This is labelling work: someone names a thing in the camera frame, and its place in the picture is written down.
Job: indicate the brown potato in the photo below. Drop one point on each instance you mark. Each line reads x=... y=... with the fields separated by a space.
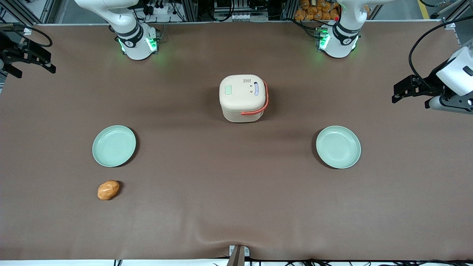
x=108 y=190

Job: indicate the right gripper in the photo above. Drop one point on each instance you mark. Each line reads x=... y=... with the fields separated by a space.
x=11 y=51

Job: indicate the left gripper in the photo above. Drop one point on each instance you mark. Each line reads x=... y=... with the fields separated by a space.
x=431 y=80

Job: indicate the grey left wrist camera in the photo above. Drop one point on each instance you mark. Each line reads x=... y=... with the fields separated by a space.
x=449 y=105

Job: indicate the black electronics box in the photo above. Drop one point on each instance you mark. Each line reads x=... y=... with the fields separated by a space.
x=240 y=9

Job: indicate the white corner clamp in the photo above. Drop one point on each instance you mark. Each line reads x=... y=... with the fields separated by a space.
x=450 y=26
x=27 y=31

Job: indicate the grey metal table bracket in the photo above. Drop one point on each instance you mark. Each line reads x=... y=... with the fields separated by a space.
x=239 y=255

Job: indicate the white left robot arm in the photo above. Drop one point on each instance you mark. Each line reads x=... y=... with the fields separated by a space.
x=340 y=40

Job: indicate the white power strip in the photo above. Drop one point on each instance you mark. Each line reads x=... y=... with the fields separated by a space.
x=160 y=9

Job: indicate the bag of orange bread rolls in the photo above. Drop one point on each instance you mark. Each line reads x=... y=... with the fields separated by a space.
x=316 y=10

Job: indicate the brown table mat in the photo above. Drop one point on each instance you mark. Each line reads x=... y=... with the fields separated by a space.
x=236 y=192

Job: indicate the pale green round plate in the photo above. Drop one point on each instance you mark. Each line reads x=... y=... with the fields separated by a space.
x=338 y=147
x=114 y=146

